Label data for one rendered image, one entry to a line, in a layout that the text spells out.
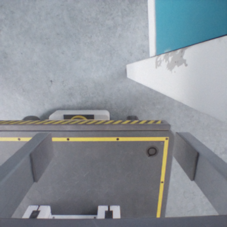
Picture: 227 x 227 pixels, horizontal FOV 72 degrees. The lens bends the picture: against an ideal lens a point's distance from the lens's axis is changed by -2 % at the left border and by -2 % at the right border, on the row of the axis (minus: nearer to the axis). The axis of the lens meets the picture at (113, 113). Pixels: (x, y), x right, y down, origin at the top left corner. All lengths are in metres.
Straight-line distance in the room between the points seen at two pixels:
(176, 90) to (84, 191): 0.53
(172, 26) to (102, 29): 0.64
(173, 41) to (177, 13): 0.03
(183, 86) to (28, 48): 0.80
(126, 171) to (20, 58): 0.70
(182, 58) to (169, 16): 0.06
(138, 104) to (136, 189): 0.40
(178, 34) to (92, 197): 0.59
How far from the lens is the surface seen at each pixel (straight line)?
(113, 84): 0.80
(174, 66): 0.19
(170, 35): 0.21
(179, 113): 0.90
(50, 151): 0.17
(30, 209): 0.73
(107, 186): 0.62
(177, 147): 0.17
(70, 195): 0.67
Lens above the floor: 0.80
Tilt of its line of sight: 75 degrees down
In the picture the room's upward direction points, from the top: 176 degrees clockwise
